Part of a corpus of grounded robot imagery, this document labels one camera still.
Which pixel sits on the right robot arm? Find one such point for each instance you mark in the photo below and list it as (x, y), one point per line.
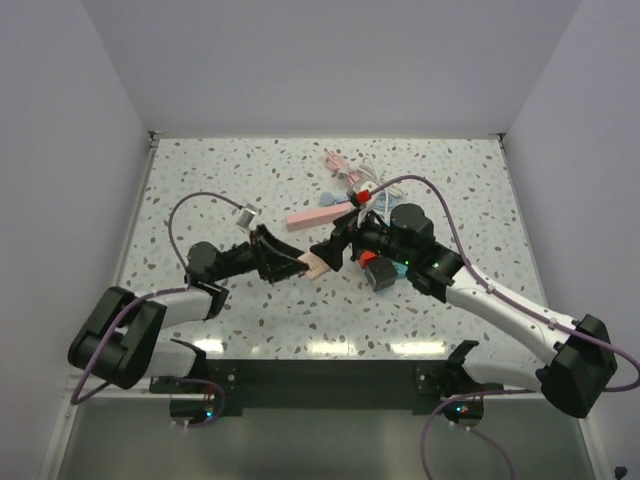
(577, 363)

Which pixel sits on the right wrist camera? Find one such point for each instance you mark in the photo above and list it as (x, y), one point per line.
(362, 196)

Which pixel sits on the teal power strip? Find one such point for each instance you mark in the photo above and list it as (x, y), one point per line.
(401, 270)

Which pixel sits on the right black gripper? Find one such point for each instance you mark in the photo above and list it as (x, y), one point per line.
(332, 250)

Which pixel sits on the black plug adapter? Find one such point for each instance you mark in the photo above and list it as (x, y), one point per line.
(380, 273)

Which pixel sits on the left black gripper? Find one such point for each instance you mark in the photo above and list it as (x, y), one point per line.
(258, 252)

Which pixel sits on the red plug adapter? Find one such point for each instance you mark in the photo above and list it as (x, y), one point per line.
(367, 259)

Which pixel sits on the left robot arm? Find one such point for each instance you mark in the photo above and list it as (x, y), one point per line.
(119, 340)

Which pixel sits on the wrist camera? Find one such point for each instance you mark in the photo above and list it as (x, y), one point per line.
(362, 196)
(247, 213)

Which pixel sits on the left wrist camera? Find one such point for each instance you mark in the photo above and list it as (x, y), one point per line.
(247, 213)

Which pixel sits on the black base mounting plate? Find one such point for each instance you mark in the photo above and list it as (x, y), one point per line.
(234, 386)

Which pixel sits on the pink plug adapter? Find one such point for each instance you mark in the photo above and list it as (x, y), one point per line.
(316, 267)

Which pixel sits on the pink power strip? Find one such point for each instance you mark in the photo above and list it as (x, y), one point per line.
(317, 217)

